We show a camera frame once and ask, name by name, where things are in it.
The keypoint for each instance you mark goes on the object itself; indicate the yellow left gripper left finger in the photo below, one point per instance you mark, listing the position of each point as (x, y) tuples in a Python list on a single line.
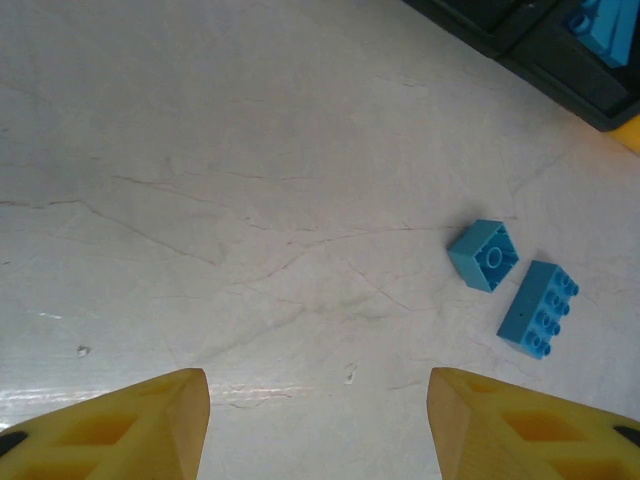
[(100, 440)]

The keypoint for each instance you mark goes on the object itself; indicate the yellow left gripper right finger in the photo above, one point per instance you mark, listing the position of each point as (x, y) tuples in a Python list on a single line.
[(530, 440)]

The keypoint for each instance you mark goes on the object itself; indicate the black plastic bin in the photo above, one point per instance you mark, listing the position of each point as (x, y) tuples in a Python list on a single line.
[(475, 20), (565, 75)]

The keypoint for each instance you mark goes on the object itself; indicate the blue long lego brick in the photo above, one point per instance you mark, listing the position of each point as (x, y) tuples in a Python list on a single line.
[(530, 305), (610, 35)]

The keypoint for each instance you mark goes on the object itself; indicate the blue square lego brick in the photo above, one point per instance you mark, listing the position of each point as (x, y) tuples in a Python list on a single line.
[(470, 250)]

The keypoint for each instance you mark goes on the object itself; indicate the yellow plastic bin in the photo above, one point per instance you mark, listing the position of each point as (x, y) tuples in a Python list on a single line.
[(631, 137)]

